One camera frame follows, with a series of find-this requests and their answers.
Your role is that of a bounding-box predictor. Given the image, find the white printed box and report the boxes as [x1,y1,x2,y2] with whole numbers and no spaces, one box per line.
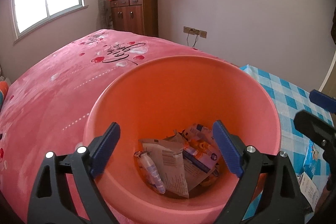
[298,172,320,211]

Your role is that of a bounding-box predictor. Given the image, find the green blue dog wipes pack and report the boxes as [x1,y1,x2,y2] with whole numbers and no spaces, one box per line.
[303,140,330,178]

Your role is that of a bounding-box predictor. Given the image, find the white blue bag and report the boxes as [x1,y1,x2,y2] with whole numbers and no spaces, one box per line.
[134,151,166,194]

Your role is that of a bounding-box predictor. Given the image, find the orange plastic trash bucket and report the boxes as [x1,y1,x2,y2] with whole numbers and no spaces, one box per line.
[83,56,281,223]

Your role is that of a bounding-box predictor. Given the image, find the grey feather wet wipes pack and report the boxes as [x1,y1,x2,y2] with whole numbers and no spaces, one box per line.
[139,139,189,198]

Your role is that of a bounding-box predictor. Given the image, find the yellow blue snack packet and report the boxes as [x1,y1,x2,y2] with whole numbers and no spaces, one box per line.
[182,137,221,191]

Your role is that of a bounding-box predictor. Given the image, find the blue orange small box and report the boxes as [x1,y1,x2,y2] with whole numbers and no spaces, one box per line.
[181,124,216,146]

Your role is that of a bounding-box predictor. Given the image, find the pink heart bed blanket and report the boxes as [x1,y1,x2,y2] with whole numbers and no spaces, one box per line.
[0,28,237,224]

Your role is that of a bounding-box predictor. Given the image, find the colourful pillow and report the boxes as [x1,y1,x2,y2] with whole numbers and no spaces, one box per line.
[0,81,9,108]

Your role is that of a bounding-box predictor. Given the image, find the brown wooden cabinet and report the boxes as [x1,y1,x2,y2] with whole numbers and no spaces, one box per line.
[109,0,158,37]

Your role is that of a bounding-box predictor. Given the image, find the wall power outlet strip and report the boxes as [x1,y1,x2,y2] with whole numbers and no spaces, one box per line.
[183,26,207,39]

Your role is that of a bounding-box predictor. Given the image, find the black charger cable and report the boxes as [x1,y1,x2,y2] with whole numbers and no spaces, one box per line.
[186,29,200,48]

